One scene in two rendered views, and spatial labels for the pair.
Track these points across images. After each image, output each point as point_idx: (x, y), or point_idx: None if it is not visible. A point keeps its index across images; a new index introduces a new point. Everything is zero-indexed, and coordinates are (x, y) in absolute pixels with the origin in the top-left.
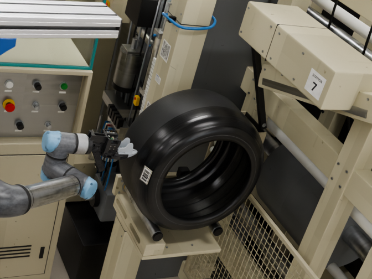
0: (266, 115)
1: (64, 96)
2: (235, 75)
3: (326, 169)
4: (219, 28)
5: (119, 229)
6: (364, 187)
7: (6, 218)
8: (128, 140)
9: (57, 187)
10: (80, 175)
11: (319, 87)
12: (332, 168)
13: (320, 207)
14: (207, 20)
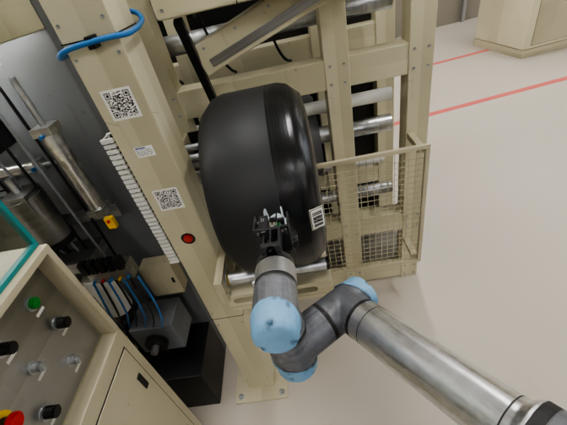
0: (195, 125)
1: (47, 311)
2: None
3: (317, 85)
4: None
5: (232, 320)
6: (369, 57)
7: None
8: (266, 212)
9: (428, 336)
10: (349, 295)
11: None
12: (323, 78)
13: (335, 118)
14: (128, 13)
